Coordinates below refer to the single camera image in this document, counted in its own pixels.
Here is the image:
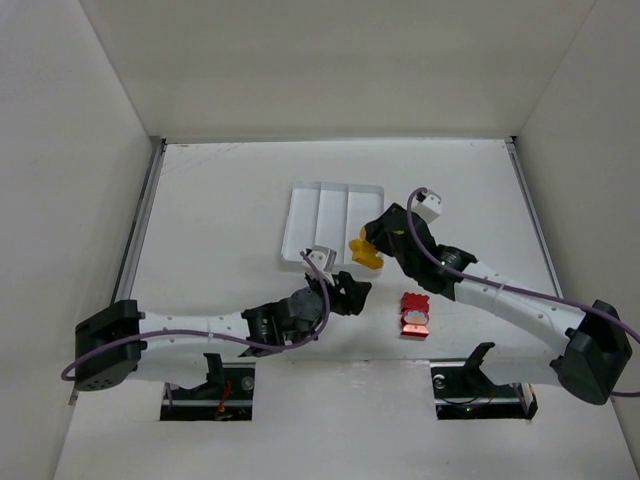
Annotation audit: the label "aluminium rail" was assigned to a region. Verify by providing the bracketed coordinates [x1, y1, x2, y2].
[61, 137, 167, 395]
[505, 137, 563, 297]

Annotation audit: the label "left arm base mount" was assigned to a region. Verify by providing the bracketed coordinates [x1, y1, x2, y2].
[159, 354, 256, 422]

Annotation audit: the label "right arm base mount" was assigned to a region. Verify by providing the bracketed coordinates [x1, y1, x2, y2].
[430, 342, 538, 421]

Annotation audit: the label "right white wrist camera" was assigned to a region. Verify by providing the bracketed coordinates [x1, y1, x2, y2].
[413, 189, 442, 224]

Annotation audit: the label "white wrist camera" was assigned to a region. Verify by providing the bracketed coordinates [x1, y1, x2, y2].
[413, 189, 442, 224]
[305, 245, 337, 273]

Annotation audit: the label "red lego stack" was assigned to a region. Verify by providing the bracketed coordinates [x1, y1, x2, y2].
[400, 292, 430, 340]

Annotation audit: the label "left aluminium rail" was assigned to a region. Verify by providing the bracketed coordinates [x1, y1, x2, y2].
[61, 137, 167, 395]

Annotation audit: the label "white three-compartment tray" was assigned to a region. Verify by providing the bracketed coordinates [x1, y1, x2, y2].
[281, 181, 385, 278]

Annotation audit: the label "yellow lego bricks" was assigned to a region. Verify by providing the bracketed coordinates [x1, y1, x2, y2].
[348, 238, 384, 274]

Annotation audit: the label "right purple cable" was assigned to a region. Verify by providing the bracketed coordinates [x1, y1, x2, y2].
[405, 187, 640, 399]

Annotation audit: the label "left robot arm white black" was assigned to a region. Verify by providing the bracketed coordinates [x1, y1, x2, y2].
[61, 271, 372, 392]

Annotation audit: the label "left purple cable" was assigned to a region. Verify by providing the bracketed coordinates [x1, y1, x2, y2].
[60, 250, 332, 383]

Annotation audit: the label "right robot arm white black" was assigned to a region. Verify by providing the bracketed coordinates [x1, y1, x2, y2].
[359, 203, 639, 405]

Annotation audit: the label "right aluminium rail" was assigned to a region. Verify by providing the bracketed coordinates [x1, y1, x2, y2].
[505, 137, 563, 297]

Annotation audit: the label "purple cable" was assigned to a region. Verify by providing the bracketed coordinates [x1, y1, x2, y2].
[60, 250, 332, 383]
[405, 187, 640, 399]

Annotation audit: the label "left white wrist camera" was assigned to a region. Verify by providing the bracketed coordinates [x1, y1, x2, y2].
[305, 245, 337, 273]

